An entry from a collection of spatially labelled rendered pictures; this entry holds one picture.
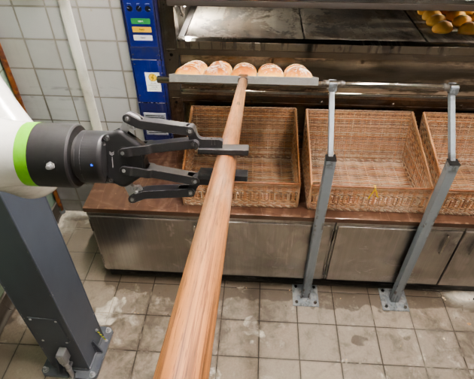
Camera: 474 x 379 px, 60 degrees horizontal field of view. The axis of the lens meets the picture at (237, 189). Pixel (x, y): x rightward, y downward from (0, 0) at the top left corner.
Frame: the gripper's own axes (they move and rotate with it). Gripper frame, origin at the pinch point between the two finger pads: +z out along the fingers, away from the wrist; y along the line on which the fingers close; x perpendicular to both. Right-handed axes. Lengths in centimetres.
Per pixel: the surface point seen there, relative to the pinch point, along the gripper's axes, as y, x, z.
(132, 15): -21, -145, -52
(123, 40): -9, -152, -59
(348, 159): 48, -160, 57
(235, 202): 60, -124, -2
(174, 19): -19, -148, -34
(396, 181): 54, -144, 79
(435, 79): 4, -156, 93
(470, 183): 53, -144, 116
